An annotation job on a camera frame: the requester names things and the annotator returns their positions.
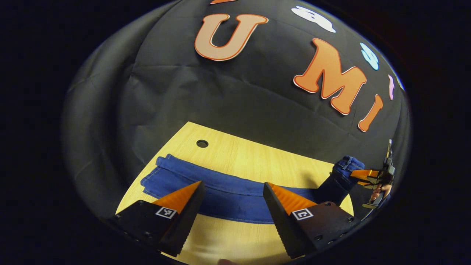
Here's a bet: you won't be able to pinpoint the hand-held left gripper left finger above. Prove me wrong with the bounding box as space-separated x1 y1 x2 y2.
107 180 206 257

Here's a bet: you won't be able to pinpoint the blue denim jeans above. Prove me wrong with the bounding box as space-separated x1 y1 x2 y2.
141 154 365 224

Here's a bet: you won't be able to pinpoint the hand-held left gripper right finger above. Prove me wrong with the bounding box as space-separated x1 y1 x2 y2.
263 181 359 259

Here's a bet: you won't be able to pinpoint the black backdrop cloth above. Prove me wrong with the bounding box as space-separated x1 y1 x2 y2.
61 0 411 221

